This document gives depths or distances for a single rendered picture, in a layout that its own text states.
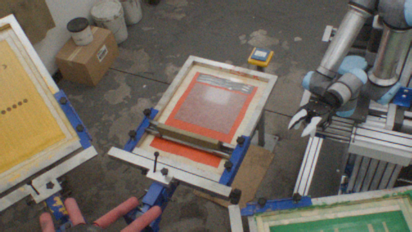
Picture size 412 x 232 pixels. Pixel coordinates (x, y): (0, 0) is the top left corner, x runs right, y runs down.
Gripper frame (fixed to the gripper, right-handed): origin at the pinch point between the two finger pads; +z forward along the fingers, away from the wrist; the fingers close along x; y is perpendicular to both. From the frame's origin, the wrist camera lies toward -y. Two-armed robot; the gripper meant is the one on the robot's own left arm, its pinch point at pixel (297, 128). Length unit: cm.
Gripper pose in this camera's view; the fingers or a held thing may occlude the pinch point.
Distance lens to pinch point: 139.7
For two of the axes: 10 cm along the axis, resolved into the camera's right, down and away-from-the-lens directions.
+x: -6.7, -4.1, 6.2
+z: -7.1, 5.8, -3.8
